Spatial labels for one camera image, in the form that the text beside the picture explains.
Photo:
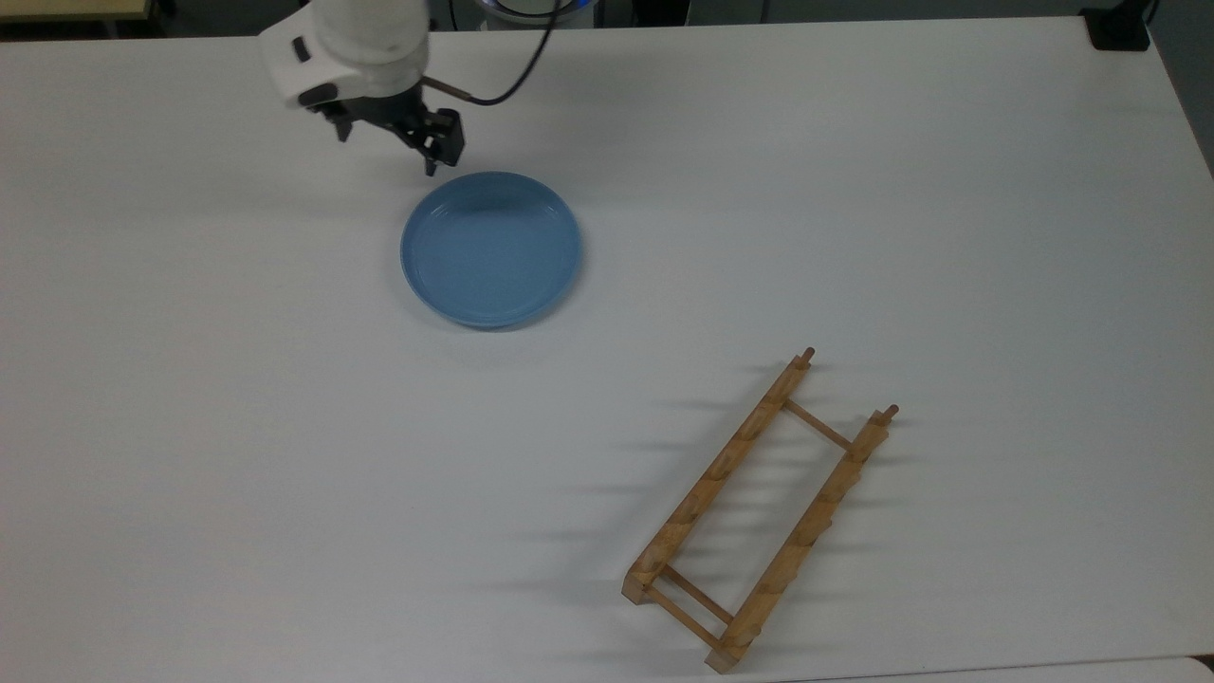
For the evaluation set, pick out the wooden plate rack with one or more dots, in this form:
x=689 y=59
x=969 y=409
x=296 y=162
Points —
x=721 y=471

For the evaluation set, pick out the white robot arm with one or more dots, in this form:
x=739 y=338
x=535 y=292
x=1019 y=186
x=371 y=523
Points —
x=365 y=38

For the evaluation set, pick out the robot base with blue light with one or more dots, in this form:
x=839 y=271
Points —
x=531 y=9

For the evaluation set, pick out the black box mount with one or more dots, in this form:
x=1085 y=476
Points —
x=1117 y=28

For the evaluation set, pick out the light wooden desk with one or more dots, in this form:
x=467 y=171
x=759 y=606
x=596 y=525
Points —
x=66 y=8

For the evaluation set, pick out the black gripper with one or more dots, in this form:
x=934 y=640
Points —
x=389 y=112

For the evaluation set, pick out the blue round plate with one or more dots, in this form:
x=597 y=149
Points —
x=488 y=251

